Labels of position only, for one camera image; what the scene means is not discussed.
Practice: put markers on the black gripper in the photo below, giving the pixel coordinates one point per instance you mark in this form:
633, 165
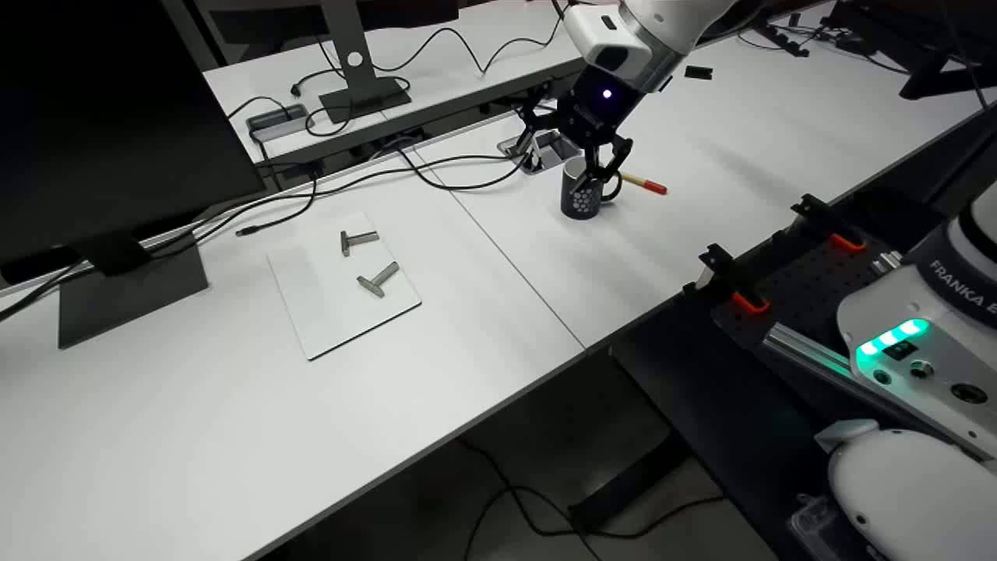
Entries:
602, 103

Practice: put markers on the small red wooden bat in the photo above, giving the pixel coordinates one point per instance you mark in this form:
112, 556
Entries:
647, 186

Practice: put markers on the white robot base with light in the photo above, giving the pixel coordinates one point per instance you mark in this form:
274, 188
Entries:
936, 363

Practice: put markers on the black mug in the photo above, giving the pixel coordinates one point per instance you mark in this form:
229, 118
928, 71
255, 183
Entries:
580, 203

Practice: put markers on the small flat black object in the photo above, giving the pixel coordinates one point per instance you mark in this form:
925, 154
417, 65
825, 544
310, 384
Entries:
699, 71

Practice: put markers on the black clamp with orange grip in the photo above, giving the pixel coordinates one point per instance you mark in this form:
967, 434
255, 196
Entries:
738, 290
830, 227

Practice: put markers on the grey T-shaped metal piece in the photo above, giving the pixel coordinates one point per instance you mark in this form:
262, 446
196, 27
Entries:
377, 278
357, 240

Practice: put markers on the black monitor stand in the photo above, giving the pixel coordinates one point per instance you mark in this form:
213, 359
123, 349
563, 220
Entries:
354, 63

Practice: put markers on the white flat board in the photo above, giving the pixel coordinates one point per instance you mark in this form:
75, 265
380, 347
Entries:
331, 300

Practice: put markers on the small black docking box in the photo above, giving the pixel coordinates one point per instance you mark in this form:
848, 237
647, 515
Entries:
274, 122

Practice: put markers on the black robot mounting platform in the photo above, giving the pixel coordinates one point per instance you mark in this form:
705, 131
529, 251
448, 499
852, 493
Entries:
727, 414

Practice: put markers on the black table foot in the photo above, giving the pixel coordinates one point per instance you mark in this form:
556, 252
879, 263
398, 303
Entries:
628, 483

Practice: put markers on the black monitor stand base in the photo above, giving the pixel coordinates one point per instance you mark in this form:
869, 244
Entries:
128, 298

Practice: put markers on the large black monitor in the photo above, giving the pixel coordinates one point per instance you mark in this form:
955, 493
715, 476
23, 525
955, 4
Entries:
104, 114

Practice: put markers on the aluminium rail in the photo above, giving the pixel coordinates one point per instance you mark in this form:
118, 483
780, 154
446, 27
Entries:
805, 347

